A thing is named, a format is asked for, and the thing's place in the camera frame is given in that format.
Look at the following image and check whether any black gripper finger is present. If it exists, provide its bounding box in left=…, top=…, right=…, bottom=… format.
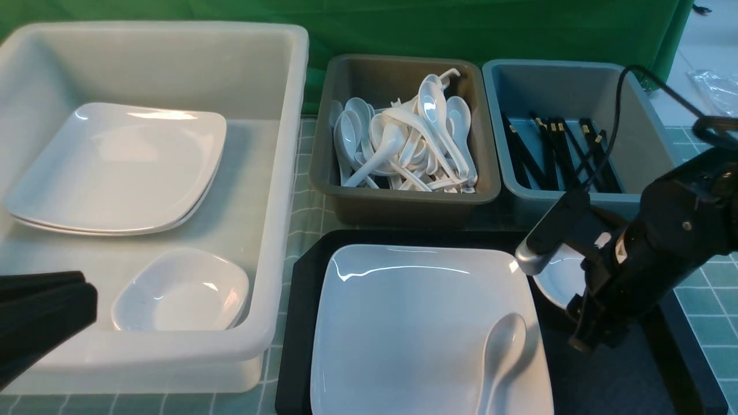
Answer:
left=1, top=271, right=98, bottom=389

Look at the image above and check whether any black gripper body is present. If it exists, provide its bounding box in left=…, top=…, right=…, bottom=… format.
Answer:
left=568, top=147, right=736, bottom=353

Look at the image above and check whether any black chopstick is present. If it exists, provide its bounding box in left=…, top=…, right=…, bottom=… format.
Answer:
left=529, top=111, right=568, bottom=191
left=501, top=112, right=537, bottom=188
left=547, top=116, right=581, bottom=190
left=558, top=130, right=606, bottom=192
left=579, top=118, right=623, bottom=194

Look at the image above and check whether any white small bowl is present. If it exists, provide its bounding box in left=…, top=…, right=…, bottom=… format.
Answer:
left=111, top=247, right=250, bottom=331
left=533, top=244, right=586, bottom=310

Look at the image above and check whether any white ceramic soup spoon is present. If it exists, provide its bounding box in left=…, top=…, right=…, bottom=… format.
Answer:
left=476, top=312, right=527, bottom=414

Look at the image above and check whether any large white square rice plate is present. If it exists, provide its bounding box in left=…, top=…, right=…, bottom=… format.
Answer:
left=310, top=244, right=554, bottom=414

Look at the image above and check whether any bottom white plate in tub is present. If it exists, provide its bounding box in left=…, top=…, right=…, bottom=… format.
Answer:
left=10, top=157, right=222, bottom=237

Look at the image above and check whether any white plate in tub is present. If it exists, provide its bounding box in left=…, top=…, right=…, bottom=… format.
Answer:
left=3, top=103, right=227, bottom=231
left=10, top=157, right=222, bottom=237

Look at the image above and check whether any top white plate in tub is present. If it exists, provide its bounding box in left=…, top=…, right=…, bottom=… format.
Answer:
left=3, top=103, right=227, bottom=231

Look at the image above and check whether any green checkered tablecloth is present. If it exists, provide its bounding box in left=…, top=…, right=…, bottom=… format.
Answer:
left=2, top=118, right=737, bottom=414

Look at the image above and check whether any clear plastic bag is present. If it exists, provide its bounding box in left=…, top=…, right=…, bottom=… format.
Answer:
left=686, top=69, right=737, bottom=118

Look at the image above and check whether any white small bowl in tub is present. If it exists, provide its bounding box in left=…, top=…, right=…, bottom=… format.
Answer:
left=111, top=247, right=250, bottom=331

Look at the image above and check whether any black plastic serving tray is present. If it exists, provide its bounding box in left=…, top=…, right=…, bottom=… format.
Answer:
left=275, top=229, right=729, bottom=414

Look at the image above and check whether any blue-grey plastic chopstick bin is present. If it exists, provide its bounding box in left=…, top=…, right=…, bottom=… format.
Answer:
left=482, top=59, right=681, bottom=229

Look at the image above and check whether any green backdrop cloth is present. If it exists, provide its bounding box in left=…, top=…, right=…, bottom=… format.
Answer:
left=1, top=1, right=692, bottom=114

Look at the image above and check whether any right white spoon in bin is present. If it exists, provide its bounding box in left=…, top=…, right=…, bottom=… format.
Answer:
left=446, top=96, right=478, bottom=188

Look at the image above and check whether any upright white spoon in bin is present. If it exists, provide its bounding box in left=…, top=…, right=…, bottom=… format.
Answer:
left=417, top=73, right=470, bottom=184

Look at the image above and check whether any long diagonal white spoon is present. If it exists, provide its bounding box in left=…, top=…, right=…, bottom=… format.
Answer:
left=342, top=123, right=405, bottom=187

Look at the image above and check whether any large translucent white tub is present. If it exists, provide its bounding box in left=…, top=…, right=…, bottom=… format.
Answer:
left=2, top=21, right=308, bottom=395

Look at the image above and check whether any brown-grey plastic spoon bin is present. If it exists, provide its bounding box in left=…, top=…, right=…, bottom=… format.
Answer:
left=309, top=54, right=502, bottom=228

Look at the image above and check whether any left white spoon in bin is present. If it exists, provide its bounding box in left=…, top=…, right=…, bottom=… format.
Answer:
left=335, top=110, right=367, bottom=172

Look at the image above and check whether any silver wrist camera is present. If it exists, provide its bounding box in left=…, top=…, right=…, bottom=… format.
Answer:
left=515, top=190, right=592, bottom=276

